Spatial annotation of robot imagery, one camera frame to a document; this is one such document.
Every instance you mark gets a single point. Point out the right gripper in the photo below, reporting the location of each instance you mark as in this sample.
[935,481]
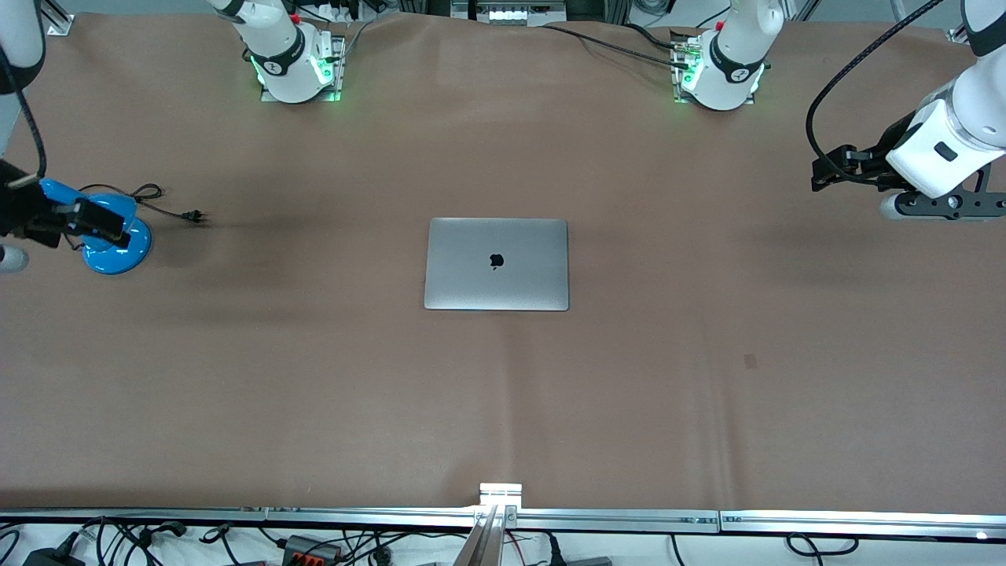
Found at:
[22,208]

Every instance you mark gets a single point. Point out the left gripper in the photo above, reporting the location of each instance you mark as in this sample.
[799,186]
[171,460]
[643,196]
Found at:
[879,157]

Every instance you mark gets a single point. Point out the grey aluminium laptop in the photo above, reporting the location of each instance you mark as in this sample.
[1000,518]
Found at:
[497,275]

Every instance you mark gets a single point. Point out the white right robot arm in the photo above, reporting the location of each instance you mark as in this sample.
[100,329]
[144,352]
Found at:
[279,47]

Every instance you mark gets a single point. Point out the blue desk lamp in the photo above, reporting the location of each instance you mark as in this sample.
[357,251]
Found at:
[118,258]

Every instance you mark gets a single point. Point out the white power strip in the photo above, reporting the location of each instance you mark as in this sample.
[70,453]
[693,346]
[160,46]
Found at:
[339,11]

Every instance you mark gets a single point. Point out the black power adapter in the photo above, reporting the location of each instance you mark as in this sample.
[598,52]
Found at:
[51,558]

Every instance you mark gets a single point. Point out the silver electronics box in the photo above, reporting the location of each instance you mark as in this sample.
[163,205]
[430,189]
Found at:
[509,12]

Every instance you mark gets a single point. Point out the black orange connector box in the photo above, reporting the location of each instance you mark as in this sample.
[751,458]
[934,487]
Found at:
[313,547]

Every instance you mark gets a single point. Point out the brown table mat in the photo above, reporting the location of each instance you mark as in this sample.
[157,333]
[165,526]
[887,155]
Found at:
[503,409]

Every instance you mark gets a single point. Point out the black plug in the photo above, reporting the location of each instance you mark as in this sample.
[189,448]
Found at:
[554,554]

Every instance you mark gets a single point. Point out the aluminium frame profile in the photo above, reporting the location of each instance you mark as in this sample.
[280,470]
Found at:
[59,20]
[957,34]

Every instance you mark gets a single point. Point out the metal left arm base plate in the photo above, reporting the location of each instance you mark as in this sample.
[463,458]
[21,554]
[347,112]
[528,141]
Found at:
[678,75]

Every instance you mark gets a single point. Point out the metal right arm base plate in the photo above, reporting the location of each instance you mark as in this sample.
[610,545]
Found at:
[338,59]

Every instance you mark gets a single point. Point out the aluminium table edge rail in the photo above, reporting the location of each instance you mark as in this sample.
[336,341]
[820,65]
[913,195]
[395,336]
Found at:
[786,522]

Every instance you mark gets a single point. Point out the shiny metal bracket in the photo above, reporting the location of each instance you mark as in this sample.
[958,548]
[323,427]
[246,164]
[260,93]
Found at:
[501,494]

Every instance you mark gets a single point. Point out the aluminium camera pole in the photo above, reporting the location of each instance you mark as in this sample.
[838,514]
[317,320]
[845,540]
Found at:
[483,542]

